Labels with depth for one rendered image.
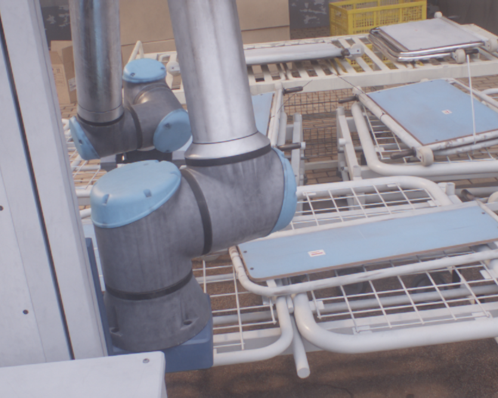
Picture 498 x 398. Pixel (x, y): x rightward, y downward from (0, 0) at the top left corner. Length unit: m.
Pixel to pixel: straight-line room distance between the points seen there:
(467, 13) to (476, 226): 5.00
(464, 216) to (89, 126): 1.09
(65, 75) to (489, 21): 3.66
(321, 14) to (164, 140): 6.34
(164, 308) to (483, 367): 1.38
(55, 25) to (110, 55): 6.42
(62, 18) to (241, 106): 6.58
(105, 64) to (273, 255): 0.75
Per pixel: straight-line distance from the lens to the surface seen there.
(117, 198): 1.14
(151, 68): 1.57
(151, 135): 1.48
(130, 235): 1.15
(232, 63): 1.20
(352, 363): 2.37
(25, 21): 0.96
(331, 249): 1.89
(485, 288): 2.02
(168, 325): 1.22
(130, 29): 5.16
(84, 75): 1.37
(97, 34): 1.32
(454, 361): 2.40
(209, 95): 1.19
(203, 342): 1.24
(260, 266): 1.83
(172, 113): 1.47
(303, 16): 7.73
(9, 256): 1.08
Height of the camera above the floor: 1.41
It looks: 24 degrees down
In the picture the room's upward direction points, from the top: 5 degrees counter-clockwise
